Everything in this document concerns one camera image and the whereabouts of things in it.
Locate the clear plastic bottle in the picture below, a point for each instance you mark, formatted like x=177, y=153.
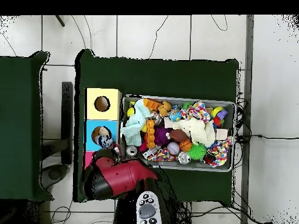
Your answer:
x=104, y=141

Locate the yellow ball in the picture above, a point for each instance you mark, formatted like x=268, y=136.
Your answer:
x=130, y=112

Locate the shallow metal mesh bin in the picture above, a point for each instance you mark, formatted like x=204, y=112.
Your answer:
x=198, y=166

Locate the purple spiky ball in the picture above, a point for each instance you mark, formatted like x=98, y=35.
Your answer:
x=161, y=137

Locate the black rod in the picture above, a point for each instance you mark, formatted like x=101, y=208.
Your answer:
x=60, y=21

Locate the brown toy football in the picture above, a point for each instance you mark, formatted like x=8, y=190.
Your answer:
x=178, y=135

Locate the colourful spotted cloth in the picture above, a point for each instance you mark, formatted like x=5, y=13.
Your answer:
x=197, y=110
x=220, y=150

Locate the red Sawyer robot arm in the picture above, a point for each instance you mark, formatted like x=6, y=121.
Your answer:
x=121, y=177

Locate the dark green side table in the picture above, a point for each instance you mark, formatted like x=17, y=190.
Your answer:
x=18, y=116

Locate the long orange toy brick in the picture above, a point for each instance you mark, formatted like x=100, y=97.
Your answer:
x=150, y=133

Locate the wooden box with three holes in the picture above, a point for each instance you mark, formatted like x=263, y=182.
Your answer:
x=102, y=114

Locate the blue globe ball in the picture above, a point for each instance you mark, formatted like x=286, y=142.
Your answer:
x=174, y=116

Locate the grey metal bar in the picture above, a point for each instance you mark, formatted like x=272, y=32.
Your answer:
x=248, y=70

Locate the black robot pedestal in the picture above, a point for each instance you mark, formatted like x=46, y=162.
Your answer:
x=127, y=217

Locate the cream muslin cloth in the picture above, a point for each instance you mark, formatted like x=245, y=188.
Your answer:
x=198, y=130

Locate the green spiky ball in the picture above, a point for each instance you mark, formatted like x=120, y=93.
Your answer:
x=197, y=151

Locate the mint green cloth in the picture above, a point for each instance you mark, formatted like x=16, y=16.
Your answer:
x=134, y=128

